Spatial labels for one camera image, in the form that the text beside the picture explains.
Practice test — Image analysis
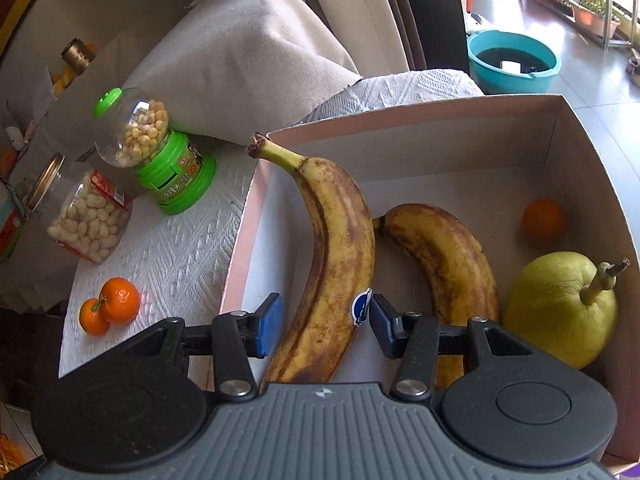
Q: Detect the yellow-green pear with long stem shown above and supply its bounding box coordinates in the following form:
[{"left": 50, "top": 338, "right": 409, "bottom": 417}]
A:
[{"left": 502, "top": 251, "right": 631, "bottom": 371}]

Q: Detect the large wooden picture frame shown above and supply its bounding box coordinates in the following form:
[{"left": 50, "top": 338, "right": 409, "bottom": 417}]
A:
[{"left": 0, "top": 0, "right": 39, "bottom": 62}]

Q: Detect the colourful printed package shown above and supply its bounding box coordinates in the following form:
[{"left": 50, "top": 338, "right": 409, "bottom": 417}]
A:
[{"left": 0, "top": 179, "right": 29, "bottom": 262}]

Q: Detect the large tangerine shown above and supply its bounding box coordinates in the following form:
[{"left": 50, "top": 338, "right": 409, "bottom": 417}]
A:
[{"left": 98, "top": 277, "right": 142, "bottom": 325}]

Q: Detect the blue plastic basin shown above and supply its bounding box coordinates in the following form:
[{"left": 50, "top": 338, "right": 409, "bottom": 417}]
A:
[{"left": 466, "top": 29, "right": 562, "bottom": 95}]

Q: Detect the brown spotted banana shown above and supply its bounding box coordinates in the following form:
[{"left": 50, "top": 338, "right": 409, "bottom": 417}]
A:
[{"left": 372, "top": 203, "right": 502, "bottom": 391}]

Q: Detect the white textured table cover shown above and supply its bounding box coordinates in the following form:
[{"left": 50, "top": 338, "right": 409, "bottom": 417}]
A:
[{"left": 58, "top": 70, "right": 485, "bottom": 382}]

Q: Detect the white cardboard box pink rim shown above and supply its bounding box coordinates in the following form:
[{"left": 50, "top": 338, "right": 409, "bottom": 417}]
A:
[{"left": 219, "top": 92, "right": 640, "bottom": 464}]

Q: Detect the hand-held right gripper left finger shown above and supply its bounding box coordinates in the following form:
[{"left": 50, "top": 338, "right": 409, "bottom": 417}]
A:
[{"left": 119, "top": 292, "right": 285, "bottom": 404}]

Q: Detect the clear plastic nut jar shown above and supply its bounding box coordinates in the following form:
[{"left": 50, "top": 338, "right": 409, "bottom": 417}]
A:
[{"left": 22, "top": 152, "right": 134, "bottom": 265}]

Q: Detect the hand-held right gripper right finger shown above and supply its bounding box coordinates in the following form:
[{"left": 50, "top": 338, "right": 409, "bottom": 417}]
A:
[{"left": 368, "top": 294, "right": 542, "bottom": 403}]

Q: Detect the white paper sheet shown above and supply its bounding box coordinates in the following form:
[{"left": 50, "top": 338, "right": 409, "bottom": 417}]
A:
[{"left": 29, "top": 64, "right": 57, "bottom": 112}]

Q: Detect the brass cup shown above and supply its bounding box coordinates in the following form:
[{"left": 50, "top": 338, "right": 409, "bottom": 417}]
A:
[{"left": 60, "top": 37, "right": 96, "bottom": 74}]

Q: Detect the yellow plastic crate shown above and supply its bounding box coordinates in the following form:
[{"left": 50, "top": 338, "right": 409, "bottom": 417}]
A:
[{"left": 0, "top": 429, "right": 27, "bottom": 475}]

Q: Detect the round tangerine without leaf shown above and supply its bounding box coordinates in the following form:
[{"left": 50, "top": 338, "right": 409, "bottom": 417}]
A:
[{"left": 521, "top": 198, "right": 566, "bottom": 242}]

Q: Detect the metal shoe rack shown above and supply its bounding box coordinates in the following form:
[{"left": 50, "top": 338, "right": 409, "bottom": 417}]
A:
[{"left": 550, "top": 0, "right": 640, "bottom": 52}]

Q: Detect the green candy dispenser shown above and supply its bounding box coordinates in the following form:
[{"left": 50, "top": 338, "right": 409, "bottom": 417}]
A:
[{"left": 93, "top": 87, "right": 218, "bottom": 216}]

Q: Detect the banana with blue sticker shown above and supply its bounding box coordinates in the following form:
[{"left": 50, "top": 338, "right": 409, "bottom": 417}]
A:
[{"left": 245, "top": 132, "right": 376, "bottom": 397}]

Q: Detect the potted plant pink pot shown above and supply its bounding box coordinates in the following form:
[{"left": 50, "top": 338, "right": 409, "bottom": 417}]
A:
[{"left": 569, "top": 0, "right": 622, "bottom": 39}]

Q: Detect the small tangerine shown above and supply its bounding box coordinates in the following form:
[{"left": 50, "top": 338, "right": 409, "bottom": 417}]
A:
[{"left": 78, "top": 298, "right": 112, "bottom": 337}]

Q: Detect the beige curtain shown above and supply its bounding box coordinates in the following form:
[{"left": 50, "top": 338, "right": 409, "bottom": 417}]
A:
[{"left": 296, "top": 0, "right": 427, "bottom": 74}]

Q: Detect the white sofa cover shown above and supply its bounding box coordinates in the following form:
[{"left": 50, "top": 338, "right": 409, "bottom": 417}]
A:
[{"left": 119, "top": 0, "right": 364, "bottom": 152}]

